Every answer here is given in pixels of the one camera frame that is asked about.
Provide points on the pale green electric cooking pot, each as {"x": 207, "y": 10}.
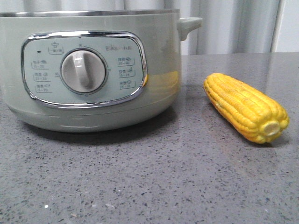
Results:
{"x": 89, "y": 71}

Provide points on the yellow corn cob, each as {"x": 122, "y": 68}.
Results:
{"x": 257, "y": 117}

